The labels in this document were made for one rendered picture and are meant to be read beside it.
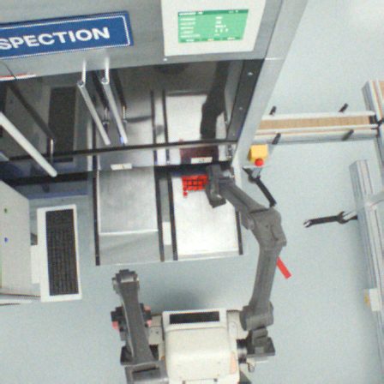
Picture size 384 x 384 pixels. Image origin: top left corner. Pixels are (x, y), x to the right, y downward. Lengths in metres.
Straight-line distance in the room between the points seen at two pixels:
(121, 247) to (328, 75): 2.15
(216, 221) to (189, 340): 0.68
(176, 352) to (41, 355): 1.66
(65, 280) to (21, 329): 1.02
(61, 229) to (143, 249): 0.41
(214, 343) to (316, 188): 1.82
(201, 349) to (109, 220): 0.81
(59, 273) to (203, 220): 0.70
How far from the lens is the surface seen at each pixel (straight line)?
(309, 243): 2.88
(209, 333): 1.40
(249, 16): 0.95
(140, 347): 1.19
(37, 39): 1.00
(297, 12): 0.99
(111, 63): 1.09
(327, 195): 2.98
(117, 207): 1.92
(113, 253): 1.89
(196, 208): 1.90
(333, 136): 2.08
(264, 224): 1.26
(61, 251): 2.00
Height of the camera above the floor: 2.73
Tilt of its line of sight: 75 degrees down
